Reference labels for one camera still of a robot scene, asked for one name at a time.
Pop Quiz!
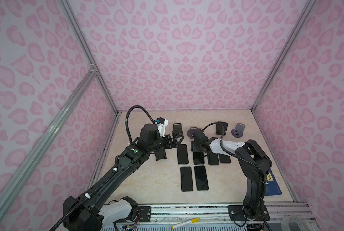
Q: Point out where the black phone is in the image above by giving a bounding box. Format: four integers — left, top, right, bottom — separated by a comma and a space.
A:
177, 144, 189, 165
194, 165, 209, 191
193, 152, 205, 165
207, 153, 220, 166
180, 167, 194, 192

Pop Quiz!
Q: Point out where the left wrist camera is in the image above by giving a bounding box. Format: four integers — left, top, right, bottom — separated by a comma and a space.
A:
155, 117, 169, 138

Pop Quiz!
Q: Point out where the corner aluminium post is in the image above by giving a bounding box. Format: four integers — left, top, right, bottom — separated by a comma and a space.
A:
251, 0, 317, 113
57, 0, 119, 115

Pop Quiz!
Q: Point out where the back right round stand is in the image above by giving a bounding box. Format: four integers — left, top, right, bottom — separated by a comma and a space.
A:
187, 127, 199, 139

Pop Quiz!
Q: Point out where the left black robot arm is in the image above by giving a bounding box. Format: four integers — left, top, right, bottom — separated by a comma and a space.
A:
51, 124, 184, 231

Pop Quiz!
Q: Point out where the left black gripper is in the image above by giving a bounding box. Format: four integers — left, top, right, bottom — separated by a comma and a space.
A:
148, 132, 184, 154

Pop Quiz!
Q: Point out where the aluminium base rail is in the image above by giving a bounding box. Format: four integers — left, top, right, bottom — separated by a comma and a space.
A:
64, 202, 320, 231

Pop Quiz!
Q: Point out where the diagonal aluminium frame bar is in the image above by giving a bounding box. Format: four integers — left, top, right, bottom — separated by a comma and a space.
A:
0, 71, 96, 222

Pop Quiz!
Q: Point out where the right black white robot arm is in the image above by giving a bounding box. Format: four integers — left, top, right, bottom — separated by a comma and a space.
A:
193, 134, 273, 220

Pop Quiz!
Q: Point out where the back left round stand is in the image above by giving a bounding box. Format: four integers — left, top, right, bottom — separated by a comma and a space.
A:
172, 123, 183, 137

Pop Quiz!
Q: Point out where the right black corrugated cable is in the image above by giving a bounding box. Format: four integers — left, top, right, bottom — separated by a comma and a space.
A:
202, 122, 269, 200

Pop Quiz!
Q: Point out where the white yellow marker pen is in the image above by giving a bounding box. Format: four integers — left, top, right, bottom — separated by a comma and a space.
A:
171, 218, 199, 230

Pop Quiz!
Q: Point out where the black folding phone stand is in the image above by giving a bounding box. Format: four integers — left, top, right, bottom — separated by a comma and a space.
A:
215, 121, 228, 136

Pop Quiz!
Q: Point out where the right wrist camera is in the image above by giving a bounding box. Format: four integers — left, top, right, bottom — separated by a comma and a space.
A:
192, 129, 208, 143

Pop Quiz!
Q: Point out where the white cable coil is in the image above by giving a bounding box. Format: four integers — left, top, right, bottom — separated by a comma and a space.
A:
281, 215, 317, 231

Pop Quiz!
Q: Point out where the blue book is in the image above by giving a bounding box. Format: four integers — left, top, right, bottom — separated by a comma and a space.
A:
265, 169, 282, 196

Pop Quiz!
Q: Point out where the left corner aluminium post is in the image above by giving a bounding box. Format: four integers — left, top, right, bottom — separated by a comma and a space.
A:
57, 0, 119, 115

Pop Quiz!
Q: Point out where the purple phone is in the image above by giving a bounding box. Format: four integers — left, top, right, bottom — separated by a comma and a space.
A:
218, 154, 232, 164

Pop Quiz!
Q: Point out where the black corrugated cable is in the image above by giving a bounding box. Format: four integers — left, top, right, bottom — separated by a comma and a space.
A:
202, 122, 269, 200
125, 105, 156, 145

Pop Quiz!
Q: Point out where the left black corrugated cable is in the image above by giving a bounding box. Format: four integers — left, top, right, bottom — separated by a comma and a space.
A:
125, 105, 156, 145

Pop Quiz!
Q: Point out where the grey round phone stand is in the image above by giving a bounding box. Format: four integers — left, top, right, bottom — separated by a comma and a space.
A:
231, 123, 246, 138

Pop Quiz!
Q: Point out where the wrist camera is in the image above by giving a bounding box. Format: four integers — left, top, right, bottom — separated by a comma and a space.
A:
192, 129, 208, 143
155, 117, 169, 138

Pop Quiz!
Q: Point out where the right corner aluminium post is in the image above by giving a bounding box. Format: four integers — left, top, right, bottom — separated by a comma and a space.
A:
251, 0, 317, 113

